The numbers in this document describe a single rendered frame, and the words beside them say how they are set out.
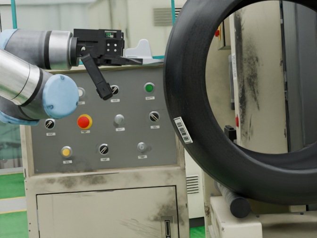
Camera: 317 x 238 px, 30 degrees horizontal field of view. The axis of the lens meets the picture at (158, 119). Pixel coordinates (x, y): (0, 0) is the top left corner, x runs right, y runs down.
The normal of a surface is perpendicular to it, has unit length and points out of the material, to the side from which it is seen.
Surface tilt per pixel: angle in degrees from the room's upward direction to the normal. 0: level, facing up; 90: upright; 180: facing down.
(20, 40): 70
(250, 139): 90
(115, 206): 90
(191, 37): 86
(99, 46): 90
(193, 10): 65
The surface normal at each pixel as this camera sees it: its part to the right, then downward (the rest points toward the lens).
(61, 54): -0.01, 0.25
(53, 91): 0.72, 0.01
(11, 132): 0.30, 0.03
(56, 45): -0.01, -0.13
